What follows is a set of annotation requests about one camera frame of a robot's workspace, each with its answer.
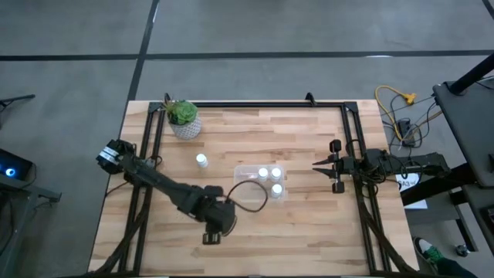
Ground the person's leg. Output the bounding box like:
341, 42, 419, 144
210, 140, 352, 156
435, 257, 479, 278

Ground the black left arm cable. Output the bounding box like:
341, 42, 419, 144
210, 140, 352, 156
225, 179, 269, 214

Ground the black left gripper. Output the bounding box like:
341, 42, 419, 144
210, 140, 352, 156
200, 185, 237, 246

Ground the black cart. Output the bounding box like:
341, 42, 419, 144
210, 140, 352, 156
401, 52, 494, 252

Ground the clear plastic basket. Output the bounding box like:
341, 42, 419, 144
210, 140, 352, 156
232, 164, 287, 201

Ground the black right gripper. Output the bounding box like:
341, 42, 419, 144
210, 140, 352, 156
312, 139, 358, 194

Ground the black metal rig frame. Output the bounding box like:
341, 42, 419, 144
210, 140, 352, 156
90, 92, 420, 278

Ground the yellow extension cable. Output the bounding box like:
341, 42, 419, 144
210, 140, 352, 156
374, 84, 418, 142

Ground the white paper sheet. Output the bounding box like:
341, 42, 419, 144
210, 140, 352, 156
403, 198, 428, 210

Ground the black tripod leg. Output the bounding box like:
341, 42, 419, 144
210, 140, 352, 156
0, 93, 36, 109

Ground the white triangle-patterned plant pot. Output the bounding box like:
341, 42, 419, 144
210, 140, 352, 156
168, 115, 203, 141

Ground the person's shoe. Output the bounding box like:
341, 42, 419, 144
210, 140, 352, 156
413, 236, 445, 266

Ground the white paper label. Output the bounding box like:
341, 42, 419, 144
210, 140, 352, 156
395, 172, 421, 193

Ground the grey metal stand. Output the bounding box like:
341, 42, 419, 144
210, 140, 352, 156
0, 175, 63, 278

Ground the black box with blue light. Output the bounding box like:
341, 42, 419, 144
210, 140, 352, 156
0, 148, 35, 181

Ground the black power strip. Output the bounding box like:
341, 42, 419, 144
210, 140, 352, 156
397, 118, 417, 147

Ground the green succulent plant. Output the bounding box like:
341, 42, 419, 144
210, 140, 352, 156
161, 98, 200, 126

